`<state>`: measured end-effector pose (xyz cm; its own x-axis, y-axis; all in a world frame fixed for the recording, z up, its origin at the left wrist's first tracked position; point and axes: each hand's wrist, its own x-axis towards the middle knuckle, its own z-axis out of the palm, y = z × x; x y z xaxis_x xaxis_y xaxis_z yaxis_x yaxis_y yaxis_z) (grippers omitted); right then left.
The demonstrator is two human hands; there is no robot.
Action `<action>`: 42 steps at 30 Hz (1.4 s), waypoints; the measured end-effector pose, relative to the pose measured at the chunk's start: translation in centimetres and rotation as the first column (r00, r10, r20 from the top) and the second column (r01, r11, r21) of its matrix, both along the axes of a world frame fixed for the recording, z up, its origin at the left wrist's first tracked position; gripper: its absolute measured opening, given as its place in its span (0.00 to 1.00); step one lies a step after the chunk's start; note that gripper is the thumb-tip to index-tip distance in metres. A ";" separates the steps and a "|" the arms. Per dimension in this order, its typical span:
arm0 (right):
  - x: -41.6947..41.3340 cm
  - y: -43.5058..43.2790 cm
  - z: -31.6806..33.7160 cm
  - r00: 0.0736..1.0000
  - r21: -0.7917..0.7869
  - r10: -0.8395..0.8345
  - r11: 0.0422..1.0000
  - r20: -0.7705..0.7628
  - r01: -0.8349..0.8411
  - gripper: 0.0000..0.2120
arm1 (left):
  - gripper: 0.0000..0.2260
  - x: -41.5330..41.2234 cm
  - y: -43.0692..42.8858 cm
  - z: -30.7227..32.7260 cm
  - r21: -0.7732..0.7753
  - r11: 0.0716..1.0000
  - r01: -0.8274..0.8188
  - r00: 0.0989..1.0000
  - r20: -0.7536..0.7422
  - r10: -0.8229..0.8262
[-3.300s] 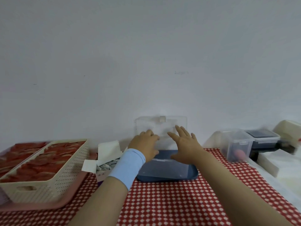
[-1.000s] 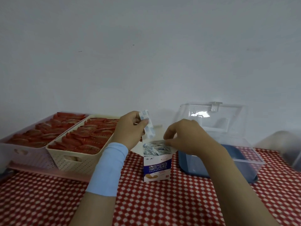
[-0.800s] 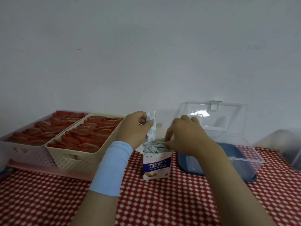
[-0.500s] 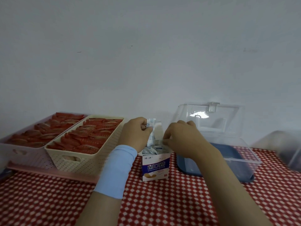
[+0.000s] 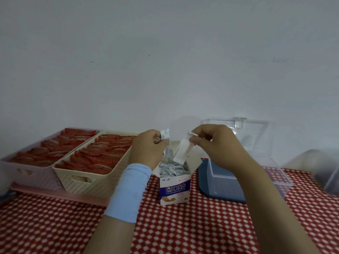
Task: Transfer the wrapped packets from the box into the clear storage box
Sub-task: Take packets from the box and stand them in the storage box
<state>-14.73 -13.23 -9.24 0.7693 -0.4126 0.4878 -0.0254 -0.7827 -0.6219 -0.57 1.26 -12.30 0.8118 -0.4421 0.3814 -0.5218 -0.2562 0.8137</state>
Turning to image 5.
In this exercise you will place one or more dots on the person's left hand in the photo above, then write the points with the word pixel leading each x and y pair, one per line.
pixel 145 150

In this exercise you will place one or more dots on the person's right hand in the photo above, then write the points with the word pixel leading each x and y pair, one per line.
pixel 222 145

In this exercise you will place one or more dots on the pile of bandage strips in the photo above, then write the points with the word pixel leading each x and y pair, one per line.
pixel 174 169

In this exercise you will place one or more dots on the blue white bandage strip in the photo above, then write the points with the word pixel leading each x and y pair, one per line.
pixel 182 152

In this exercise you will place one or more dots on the clear storage box blue base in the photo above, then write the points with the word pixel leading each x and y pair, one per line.
pixel 219 187

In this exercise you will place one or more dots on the blue white cardboard box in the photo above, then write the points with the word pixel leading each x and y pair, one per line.
pixel 173 191

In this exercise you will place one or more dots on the person's left forearm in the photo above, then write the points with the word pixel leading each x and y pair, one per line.
pixel 111 238

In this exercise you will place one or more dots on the person's right forearm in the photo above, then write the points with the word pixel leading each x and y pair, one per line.
pixel 272 214

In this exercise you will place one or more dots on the light blue wristband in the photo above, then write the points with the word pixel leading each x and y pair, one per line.
pixel 128 193

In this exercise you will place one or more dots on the pile of red packets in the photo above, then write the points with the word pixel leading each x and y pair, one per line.
pixel 53 148
pixel 98 156

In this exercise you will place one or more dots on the cream perforated plastic basket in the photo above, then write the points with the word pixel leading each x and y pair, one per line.
pixel 87 187

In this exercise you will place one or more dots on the red white checked tablecloth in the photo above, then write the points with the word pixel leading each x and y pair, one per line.
pixel 190 230

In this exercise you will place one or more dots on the clear plastic container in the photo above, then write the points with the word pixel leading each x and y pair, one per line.
pixel 320 171

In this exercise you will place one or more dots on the pink plastic tray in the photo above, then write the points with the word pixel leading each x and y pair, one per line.
pixel 53 194

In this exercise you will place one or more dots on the pink perforated plastic basket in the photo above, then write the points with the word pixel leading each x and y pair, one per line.
pixel 31 177

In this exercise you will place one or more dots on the dark grey object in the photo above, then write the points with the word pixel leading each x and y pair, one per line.
pixel 6 198

